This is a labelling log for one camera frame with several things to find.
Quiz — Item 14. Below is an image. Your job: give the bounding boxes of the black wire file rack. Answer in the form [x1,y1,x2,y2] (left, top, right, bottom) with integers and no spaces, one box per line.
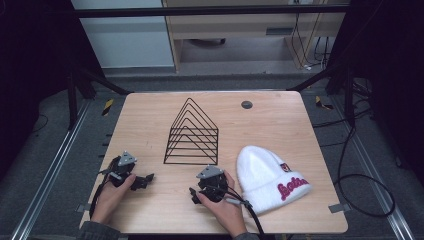
[162,97,220,167]

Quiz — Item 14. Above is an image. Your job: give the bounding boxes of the grey tape tab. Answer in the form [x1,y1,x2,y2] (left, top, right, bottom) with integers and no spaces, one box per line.
[75,202,92,214]
[327,202,352,215]

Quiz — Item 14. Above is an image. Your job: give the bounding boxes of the black yellow striped tape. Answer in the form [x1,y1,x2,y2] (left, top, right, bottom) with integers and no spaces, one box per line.
[101,97,115,117]
[314,95,335,111]

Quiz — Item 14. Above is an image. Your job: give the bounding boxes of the hanging cables under desk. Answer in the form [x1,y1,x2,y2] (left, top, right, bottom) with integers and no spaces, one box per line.
[290,0,333,72]

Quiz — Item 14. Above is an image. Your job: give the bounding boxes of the aluminium floor rail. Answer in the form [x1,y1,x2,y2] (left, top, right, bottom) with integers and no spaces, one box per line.
[331,96,417,240]
[9,99,92,240]

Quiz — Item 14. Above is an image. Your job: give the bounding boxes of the white knitted beanie hat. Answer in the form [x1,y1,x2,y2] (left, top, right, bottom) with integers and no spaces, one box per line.
[235,144,314,215]

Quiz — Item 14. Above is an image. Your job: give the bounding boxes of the black metal stand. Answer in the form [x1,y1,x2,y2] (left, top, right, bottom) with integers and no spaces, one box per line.
[285,61,357,128]
[65,64,134,132]

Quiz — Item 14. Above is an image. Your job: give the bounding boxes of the black horizontal frame bar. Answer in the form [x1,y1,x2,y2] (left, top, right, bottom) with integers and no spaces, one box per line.
[71,4,350,19]

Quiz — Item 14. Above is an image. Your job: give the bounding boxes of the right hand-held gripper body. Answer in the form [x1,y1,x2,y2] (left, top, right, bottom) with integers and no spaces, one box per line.
[195,164,230,203]

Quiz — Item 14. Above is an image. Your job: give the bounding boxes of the right hand-held gripper cable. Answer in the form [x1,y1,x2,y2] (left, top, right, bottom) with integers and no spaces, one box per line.
[204,184,267,240]

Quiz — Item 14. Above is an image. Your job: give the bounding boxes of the light wooden desk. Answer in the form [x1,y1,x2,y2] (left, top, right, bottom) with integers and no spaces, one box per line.
[161,0,352,73]

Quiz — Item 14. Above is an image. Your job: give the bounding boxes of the white cabinet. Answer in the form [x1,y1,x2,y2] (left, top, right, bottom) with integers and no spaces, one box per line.
[70,0,176,70]

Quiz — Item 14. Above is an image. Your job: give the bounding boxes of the black looped floor cable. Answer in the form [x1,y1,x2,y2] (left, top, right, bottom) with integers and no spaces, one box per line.
[334,124,397,219]

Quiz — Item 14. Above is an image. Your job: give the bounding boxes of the person's left hand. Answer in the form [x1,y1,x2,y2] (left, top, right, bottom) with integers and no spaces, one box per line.
[90,173,137,225]

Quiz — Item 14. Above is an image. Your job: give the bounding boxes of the person's right hand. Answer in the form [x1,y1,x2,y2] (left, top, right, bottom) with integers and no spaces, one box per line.
[196,169,249,239]

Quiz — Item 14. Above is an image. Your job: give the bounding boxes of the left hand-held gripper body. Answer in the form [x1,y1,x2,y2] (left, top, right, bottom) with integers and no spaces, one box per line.
[108,150,138,188]

